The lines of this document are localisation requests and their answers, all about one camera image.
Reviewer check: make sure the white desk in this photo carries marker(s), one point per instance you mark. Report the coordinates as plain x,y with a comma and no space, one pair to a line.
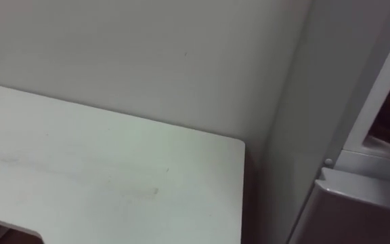
107,176

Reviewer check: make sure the grey fridge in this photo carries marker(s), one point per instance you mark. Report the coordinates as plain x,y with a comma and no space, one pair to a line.
357,203

